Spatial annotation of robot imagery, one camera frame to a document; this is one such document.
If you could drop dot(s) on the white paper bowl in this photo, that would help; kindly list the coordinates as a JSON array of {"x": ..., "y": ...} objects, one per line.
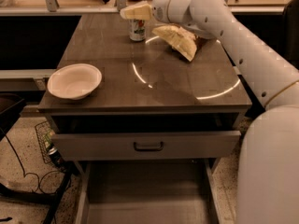
[{"x": 75, "y": 81}]

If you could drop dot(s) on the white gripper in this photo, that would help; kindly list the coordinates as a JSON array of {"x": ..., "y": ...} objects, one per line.
[{"x": 161, "y": 7}]

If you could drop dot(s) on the grey drawer cabinet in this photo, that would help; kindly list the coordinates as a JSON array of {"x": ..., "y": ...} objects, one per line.
[{"x": 146, "y": 86}]

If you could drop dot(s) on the wire mesh basket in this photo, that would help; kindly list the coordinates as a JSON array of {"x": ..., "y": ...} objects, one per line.
[{"x": 44, "y": 135}]

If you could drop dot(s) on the green and white soda can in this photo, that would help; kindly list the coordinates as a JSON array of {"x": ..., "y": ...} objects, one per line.
[{"x": 137, "y": 30}]

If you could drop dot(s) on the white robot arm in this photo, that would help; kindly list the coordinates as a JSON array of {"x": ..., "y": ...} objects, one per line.
[{"x": 268, "y": 173}]

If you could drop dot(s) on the dark can in basket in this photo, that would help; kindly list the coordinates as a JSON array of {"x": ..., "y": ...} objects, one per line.
[{"x": 55, "y": 157}]

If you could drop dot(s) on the open grey middle drawer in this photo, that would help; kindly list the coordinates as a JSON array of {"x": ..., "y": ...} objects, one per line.
[{"x": 148, "y": 192}]

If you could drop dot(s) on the black drawer handle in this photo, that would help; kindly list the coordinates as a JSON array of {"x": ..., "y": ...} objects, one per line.
[{"x": 149, "y": 147}]

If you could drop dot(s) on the brown chip bag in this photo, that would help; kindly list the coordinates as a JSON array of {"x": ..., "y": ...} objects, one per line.
[{"x": 181, "y": 40}]

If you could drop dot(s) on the grey top drawer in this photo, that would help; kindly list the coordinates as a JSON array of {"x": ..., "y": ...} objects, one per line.
[{"x": 119, "y": 146}]

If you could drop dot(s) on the black stand at left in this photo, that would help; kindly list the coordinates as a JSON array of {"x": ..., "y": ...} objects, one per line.
[{"x": 32, "y": 192}]

